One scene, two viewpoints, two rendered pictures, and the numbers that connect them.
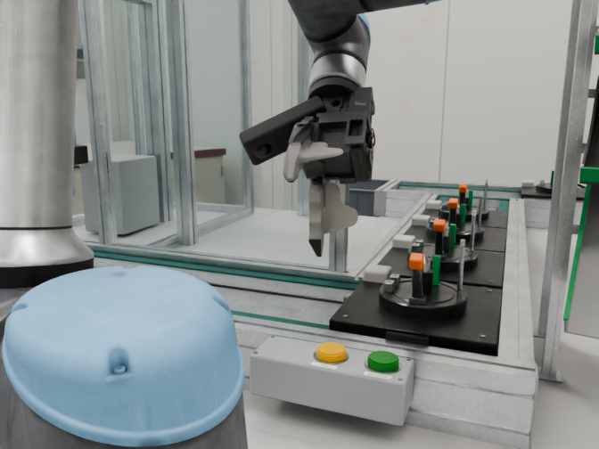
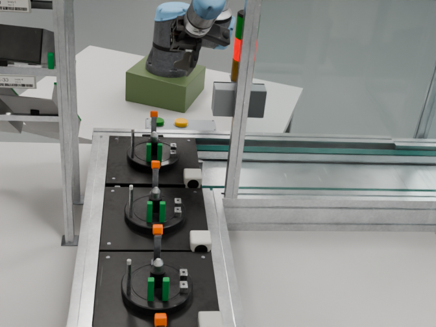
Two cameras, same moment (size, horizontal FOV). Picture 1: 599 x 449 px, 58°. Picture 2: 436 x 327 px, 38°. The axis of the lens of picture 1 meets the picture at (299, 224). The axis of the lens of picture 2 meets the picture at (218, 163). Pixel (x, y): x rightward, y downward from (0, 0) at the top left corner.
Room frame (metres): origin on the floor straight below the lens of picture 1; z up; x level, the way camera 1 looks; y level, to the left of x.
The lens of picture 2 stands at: (2.13, -0.76, 1.84)
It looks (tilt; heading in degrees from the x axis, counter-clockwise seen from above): 31 degrees down; 150
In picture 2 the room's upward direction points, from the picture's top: 6 degrees clockwise
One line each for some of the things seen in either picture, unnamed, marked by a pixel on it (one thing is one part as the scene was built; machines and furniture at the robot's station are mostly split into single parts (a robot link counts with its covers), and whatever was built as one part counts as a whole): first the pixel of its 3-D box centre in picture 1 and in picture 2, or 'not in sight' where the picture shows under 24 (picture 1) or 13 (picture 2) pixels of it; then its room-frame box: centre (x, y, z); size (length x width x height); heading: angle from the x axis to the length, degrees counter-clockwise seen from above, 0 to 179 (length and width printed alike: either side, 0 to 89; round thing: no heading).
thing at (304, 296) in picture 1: (262, 307); (263, 183); (0.96, 0.07, 0.91); 0.84 x 0.28 x 0.10; 69
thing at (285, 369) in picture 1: (331, 376); (180, 132); (0.66, -0.04, 0.93); 0.21 x 0.07 x 0.06; 69
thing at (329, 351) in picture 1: (331, 355); (181, 123); (0.66, -0.04, 0.96); 0.04 x 0.04 x 0.02
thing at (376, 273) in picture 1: (377, 278); (192, 179); (0.96, -0.15, 0.97); 0.05 x 0.05 x 0.04; 69
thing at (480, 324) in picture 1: (422, 308); (153, 161); (0.83, -0.20, 0.96); 0.24 x 0.24 x 0.02; 69
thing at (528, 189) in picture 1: (557, 179); not in sight; (1.97, -0.95, 1.01); 0.24 x 0.24 x 0.13; 69
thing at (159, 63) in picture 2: not in sight; (168, 56); (0.27, 0.08, 1.01); 0.15 x 0.15 x 0.10
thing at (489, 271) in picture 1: (442, 240); (155, 201); (1.07, -0.29, 1.01); 0.24 x 0.24 x 0.13; 69
